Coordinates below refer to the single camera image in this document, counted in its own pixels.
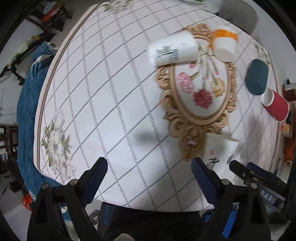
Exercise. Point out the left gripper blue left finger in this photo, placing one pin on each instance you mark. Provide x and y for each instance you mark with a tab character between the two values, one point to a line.
92	179

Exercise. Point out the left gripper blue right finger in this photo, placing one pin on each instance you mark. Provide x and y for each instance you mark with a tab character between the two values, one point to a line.
204	177

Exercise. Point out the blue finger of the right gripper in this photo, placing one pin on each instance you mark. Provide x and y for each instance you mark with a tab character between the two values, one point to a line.
258	171
246	175

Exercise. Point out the red ribbed paper cup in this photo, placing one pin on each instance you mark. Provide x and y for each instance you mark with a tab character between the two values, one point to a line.
275	105

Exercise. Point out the dark teal paper cup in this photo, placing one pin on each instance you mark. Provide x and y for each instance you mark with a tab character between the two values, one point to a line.
256	77

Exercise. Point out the orange and white paper cup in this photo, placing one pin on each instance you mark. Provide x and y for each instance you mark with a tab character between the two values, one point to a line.
224	43

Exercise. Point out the white paper cup green text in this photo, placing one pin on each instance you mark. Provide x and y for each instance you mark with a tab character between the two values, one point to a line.
177	48

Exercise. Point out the floral diamond pattern tablecloth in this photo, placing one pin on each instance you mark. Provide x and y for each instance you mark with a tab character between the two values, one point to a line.
102	97

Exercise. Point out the blue quilted blanket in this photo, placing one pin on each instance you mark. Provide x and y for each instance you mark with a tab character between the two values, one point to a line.
25	119

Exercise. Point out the black tripod stand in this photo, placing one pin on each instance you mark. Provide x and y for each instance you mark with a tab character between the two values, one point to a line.
23	51

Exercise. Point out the grey cushioned chair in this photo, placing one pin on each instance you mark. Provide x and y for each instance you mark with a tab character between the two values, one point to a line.
240	14

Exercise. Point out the dark wooden chair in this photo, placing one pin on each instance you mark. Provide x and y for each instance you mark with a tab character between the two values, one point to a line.
50	16

